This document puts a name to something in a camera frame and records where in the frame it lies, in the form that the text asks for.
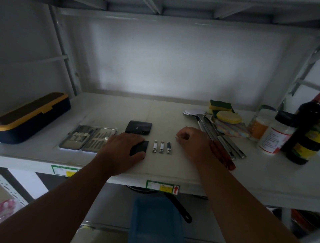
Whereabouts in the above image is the person's right hand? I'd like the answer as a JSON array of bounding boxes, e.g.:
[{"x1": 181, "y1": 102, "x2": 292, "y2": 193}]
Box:
[{"x1": 176, "y1": 126, "x2": 218, "y2": 169}]

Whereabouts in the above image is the pink packet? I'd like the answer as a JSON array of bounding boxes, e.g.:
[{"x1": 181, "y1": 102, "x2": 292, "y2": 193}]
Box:
[{"x1": 0, "y1": 199, "x2": 16, "y2": 221}]

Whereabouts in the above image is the round yellow sponge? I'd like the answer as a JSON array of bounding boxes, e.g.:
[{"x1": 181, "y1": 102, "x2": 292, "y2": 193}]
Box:
[{"x1": 216, "y1": 111, "x2": 243, "y2": 125}]

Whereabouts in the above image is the blue cloth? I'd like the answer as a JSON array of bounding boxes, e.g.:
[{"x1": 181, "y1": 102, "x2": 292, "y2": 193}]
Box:
[{"x1": 129, "y1": 196, "x2": 186, "y2": 243}]

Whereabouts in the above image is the green-edged shelf label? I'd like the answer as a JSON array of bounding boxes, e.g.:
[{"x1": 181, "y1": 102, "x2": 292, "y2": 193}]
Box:
[{"x1": 51, "y1": 164, "x2": 81, "y2": 177}]

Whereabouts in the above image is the white metal shelf rack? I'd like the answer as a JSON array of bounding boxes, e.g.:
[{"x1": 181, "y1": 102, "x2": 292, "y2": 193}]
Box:
[{"x1": 0, "y1": 0, "x2": 320, "y2": 243}]

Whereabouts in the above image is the green and yellow sponge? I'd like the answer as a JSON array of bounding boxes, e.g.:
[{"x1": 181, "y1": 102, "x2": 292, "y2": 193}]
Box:
[{"x1": 209, "y1": 99, "x2": 236, "y2": 118}]

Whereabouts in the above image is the black snap-button pouch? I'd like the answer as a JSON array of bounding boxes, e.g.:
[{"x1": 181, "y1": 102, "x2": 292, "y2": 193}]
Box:
[{"x1": 125, "y1": 120, "x2": 153, "y2": 137}]

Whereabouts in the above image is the black frying pan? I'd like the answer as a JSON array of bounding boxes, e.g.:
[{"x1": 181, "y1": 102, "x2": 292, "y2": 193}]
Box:
[{"x1": 126, "y1": 185, "x2": 193, "y2": 224}]

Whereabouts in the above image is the white bottle with black cap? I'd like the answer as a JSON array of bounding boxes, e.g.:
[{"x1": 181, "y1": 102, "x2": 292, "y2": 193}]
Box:
[{"x1": 257, "y1": 111, "x2": 298, "y2": 155}]

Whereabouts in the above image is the glass jar with orange contents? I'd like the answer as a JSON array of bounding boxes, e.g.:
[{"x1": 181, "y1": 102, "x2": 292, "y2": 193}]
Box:
[{"x1": 248, "y1": 105, "x2": 277, "y2": 141}]

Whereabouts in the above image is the navy box with yellow trim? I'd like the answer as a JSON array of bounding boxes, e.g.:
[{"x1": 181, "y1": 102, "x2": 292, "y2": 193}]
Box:
[{"x1": 0, "y1": 92, "x2": 71, "y2": 145}]

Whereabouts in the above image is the person's left forearm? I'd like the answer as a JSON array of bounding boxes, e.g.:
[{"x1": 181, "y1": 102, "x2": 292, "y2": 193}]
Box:
[{"x1": 0, "y1": 160, "x2": 118, "y2": 243}]

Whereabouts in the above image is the striped dish cloth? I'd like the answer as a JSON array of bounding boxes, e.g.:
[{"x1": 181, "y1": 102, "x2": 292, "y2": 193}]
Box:
[{"x1": 212, "y1": 118, "x2": 251, "y2": 138}]

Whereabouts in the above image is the person's right forearm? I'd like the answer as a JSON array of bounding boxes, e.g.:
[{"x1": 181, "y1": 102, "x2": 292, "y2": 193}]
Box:
[{"x1": 197, "y1": 155, "x2": 300, "y2": 243}]

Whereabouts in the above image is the red-handled utensil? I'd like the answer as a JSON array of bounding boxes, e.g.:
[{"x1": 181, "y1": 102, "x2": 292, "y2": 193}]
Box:
[{"x1": 209, "y1": 141, "x2": 236, "y2": 171}]

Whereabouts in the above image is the dark bottle with yellow label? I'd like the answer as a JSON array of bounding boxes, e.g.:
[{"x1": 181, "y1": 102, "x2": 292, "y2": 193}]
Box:
[{"x1": 286, "y1": 101, "x2": 320, "y2": 165}]

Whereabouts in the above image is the small black pouch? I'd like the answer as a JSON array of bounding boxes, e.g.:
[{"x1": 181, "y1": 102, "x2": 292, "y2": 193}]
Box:
[{"x1": 129, "y1": 140, "x2": 149, "y2": 157}]

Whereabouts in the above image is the steel spoon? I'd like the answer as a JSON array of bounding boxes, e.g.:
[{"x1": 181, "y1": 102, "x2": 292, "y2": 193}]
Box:
[{"x1": 197, "y1": 113, "x2": 247, "y2": 159}]

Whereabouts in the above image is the shelf label with red arrow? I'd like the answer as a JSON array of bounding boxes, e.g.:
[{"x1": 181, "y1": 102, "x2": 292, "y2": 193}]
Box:
[{"x1": 146, "y1": 179, "x2": 181, "y2": 195}]

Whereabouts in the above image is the open manicure tool case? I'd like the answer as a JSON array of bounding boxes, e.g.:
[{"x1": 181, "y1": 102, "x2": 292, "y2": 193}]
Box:
[{"x1": 58, "y1": 124, "x2": 118, "y2": 153}]

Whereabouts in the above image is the person's left hand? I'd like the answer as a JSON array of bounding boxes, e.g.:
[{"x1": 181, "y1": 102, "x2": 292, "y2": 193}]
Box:
[{"x1": 99, "y1": 132, "x2": 146, "y2": 177}]

